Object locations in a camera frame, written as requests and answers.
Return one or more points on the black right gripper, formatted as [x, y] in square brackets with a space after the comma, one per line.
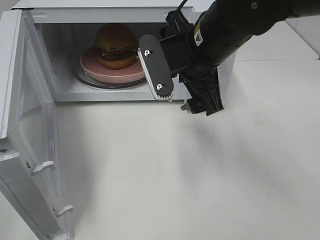
[187, 48]

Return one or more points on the burger with lettuce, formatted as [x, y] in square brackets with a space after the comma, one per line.
[116, 46]

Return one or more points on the pink round plate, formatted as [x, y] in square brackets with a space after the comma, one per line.
[91, 67]

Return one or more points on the white microwave door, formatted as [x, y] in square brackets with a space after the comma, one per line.
[31, 171]

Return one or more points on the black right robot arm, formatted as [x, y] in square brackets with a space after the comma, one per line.
[239, 20]

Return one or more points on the glass microwave turntable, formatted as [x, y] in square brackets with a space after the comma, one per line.
[85, 80]

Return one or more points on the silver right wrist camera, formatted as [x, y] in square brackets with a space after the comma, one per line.
[155, 68]

